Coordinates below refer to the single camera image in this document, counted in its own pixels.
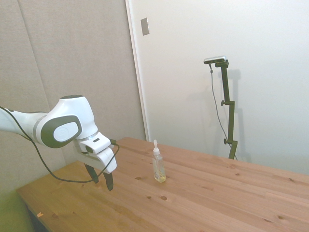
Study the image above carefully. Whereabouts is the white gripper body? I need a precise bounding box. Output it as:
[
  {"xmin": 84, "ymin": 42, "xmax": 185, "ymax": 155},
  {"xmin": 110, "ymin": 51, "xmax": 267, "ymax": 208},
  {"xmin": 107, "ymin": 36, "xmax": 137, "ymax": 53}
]
[{"xmin": 73, "ymin": 140, "xmax": 118, "ymax": 174}]

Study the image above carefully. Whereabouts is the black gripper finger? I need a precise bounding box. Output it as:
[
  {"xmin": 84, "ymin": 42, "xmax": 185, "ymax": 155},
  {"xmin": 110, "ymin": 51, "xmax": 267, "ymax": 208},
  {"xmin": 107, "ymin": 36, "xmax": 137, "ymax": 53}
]
[
  {"xmin": 102, "ymin": 170, "xmax": 115, "ymax": 192},
  {"xmin": 84, "ymin": 163, "xmax": 99, "ymax": 185}
]

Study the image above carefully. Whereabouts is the clear sanitizer bottle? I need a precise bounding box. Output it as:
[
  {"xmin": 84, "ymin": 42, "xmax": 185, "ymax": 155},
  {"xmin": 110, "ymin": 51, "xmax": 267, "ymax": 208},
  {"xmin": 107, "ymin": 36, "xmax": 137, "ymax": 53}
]
[{"xmin": 152, "ymin": 139, "xmax": 167, "ymax": 184}]

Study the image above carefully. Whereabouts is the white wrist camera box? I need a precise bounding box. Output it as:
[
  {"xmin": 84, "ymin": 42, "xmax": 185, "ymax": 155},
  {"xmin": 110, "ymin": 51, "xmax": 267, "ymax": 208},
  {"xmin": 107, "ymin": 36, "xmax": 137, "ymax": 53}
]
[{"xmin": 79, "ymin": 135, "xmax": 114, "ymax": 155}]

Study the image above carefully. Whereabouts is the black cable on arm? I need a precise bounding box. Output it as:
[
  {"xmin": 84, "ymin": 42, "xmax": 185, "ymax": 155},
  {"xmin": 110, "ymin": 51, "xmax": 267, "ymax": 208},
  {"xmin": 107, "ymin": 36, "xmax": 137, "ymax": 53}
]
[{"xmin": 0, "ymin": 106, "xmax": 120, "ymax": 183}]

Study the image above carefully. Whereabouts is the white door frame trim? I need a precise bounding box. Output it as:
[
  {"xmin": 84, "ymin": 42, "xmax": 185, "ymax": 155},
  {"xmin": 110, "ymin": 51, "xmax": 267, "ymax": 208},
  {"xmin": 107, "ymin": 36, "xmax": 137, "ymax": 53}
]
[{"xmin": 125, "ymin": 0, "xmax": 150, "ymax": 142}]

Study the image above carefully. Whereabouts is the dark green camera stand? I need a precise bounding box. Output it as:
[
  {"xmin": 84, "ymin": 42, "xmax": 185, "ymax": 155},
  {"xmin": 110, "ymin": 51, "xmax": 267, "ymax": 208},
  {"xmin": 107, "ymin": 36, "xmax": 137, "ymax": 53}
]
[{"xmin": 214, "ymin": 60, "xmax": 239, "ymax": 160}]

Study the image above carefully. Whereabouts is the grey wall plate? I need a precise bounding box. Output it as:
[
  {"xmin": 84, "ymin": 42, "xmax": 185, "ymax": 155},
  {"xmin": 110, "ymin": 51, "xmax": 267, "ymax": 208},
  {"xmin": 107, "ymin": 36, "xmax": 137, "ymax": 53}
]
[{"xmin": 140, "ymin": 17, "xmax": 151, "ymax": 37}]

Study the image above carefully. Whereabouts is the grey exterior camera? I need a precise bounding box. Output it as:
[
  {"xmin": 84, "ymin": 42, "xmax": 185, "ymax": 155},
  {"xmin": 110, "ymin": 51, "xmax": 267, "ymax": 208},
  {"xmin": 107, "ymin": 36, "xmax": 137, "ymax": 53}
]
[{"xmin": 203, "ymin": 56, "xmax": 228, "ymax": 65}]

